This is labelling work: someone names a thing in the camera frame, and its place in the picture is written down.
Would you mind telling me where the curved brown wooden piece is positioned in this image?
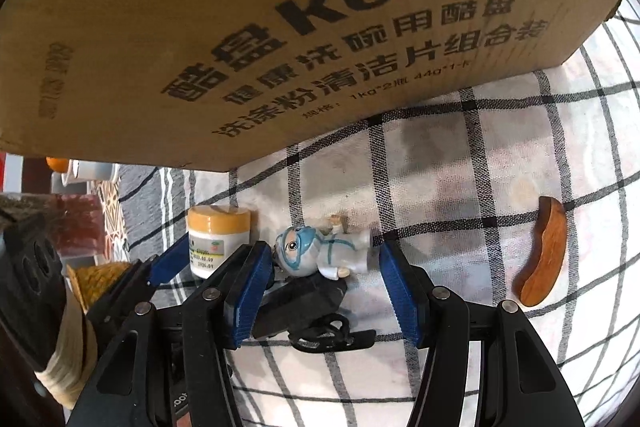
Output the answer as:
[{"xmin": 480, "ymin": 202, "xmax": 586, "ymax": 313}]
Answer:
[{"xmin": 515, "ymin": 196, "xmax": 568, "ymax": 307}]

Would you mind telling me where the brown cardboard box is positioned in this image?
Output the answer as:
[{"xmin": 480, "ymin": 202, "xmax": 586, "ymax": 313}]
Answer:
[{"xmin": 0, "ymin": 0, "xmax": 632, "ymax": 172}]

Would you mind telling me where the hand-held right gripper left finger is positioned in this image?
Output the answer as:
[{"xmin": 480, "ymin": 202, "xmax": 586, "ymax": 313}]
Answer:
[{"xmin": 67, "ymin": 241, "xmax": 275, "ymax": 427}]

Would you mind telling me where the white bottle with yellow cap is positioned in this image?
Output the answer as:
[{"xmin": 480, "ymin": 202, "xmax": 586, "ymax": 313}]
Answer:
[{"xmin": 186, "ymin": 205, "xmax": 253, "ymax": 280}]

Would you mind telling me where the small white blue figurine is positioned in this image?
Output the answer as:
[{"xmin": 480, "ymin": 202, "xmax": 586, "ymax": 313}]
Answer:
[{"xmin": 274, "ymin": 214, "xmax": 373, "ymax": 280}]

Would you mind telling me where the white plastic fruit basket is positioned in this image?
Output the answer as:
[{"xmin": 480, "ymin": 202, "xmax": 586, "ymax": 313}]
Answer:
[{"xmin": 62, "ymin": 159, "xmax": 121, "ymax": 185}]

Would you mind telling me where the colourful patterned tablecloth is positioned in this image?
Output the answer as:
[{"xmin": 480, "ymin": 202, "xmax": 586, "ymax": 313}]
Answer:
[{"xmin": 97, "ymin": 179, "xmax": 131, "ymax": 258}]

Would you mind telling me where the black power adapter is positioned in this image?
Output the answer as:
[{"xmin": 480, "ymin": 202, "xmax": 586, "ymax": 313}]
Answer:
[{"xmin": 251, "ymin": 279, "xmax": 377, "ymax": 353}]

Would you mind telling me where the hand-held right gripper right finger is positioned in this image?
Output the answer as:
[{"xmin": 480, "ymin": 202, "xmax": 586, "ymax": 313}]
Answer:
[{"xmin": 378, "ymin": 243, "xmax": 586, "ymax": 427}]

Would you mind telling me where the grey white checked cloth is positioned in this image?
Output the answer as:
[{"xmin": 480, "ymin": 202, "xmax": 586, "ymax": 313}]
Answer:
[{"xmin": 117, "ymin": 0, "xmax": 640, "ymax": 427}]

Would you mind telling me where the yellow woven tissue basket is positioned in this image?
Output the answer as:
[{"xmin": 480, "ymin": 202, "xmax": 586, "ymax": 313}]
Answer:
[{"xmin": 32, "ymin": 259, "xmax": 135, "ymax": 410}]

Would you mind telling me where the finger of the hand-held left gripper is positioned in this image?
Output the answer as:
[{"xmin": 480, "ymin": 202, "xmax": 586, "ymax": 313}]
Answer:
[
  {"xmin": 85, "ymin": 242, "xmax": 194, "ymax": 334},
  {"xmin": 0, "ymin": 217, "xmax": 68, "ymax": 370}
]

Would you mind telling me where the glass vase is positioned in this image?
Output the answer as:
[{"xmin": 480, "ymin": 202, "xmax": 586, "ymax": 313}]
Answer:
[{"xmin": 0, "ymin": 192, "xmax": 108, "ymax": 258}]

